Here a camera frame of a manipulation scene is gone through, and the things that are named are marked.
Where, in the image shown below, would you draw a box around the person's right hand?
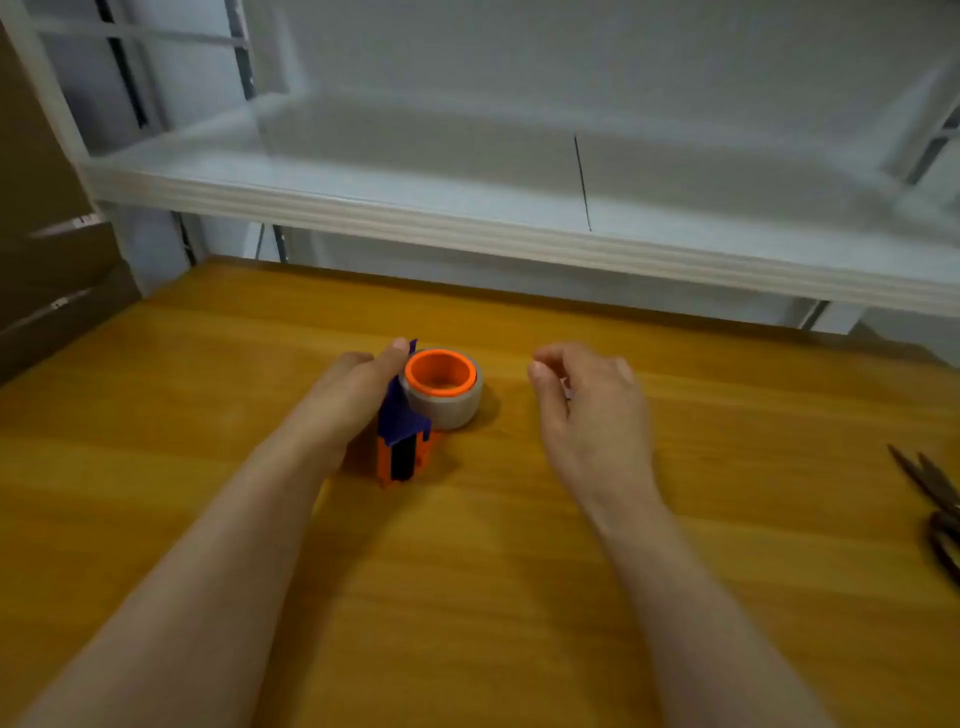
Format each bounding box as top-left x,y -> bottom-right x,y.
527,342 -> 665,519

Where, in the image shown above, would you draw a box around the person's left hand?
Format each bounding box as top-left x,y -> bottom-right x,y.
288,338 -> 412,481

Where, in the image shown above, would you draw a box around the orange and blue tape dispenser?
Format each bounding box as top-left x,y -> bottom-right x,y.
374,338 -> 485,487

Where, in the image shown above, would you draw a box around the person's right forearm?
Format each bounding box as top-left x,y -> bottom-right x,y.
588,491 -> 838,728

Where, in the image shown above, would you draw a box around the clear tape roll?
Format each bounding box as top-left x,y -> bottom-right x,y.
399,365 -> 485,432

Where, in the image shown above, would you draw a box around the person's left forearm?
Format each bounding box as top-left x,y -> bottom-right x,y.
14,427 -> 335,728

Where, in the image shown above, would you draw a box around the white metal shelf rack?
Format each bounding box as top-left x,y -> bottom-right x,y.
0,0 -> 960,337

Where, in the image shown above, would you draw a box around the black scissors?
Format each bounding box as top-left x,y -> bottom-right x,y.
887,443 -> 960,586

